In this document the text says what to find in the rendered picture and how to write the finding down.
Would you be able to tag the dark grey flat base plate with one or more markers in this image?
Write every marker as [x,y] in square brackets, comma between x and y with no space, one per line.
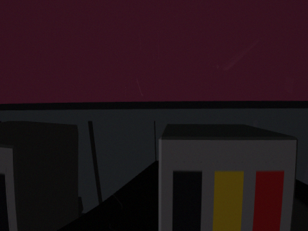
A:
[119,140]

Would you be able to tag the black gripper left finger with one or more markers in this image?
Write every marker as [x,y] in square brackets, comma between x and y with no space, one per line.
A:
[133,207]

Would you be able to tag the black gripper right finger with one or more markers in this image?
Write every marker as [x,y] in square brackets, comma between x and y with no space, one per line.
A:
[300,207]

